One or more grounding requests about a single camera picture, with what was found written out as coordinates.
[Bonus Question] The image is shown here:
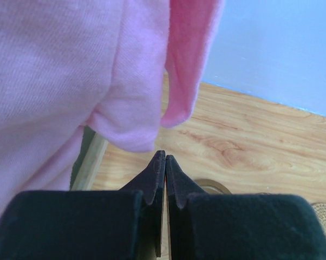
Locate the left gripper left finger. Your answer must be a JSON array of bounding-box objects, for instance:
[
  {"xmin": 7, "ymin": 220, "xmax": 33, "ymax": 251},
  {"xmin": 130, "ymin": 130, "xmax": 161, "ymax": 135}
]
[{"xmin": 0, "ymin": 151, "xmax": 166, "ymax": 259}]

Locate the wooden clothes rack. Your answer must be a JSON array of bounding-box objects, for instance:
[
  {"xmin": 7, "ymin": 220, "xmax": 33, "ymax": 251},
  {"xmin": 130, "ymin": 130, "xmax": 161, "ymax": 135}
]
[{"xmin": 70, "ymin": 127, "xmax": 109, "ymax": 191}]

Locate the pink t-shirt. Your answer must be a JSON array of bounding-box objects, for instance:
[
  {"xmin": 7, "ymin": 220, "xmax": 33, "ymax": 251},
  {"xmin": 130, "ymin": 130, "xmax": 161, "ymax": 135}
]
[{"xmin": 0, "ymin": 1, "xmax": 224, "ymax": 216}]

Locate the brown coaster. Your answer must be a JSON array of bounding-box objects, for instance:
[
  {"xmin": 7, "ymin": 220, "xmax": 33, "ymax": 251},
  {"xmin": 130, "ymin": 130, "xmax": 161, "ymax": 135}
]
[{"xmin": 195, "ymin": 179, "xmax": 232, "ymax": 194}]

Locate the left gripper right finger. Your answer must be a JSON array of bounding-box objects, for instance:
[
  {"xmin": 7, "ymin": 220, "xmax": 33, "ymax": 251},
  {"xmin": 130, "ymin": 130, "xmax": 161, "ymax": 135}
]
[{"xmin": 165, "ymin": 155, "xmax": 326, "ymax": 259}]

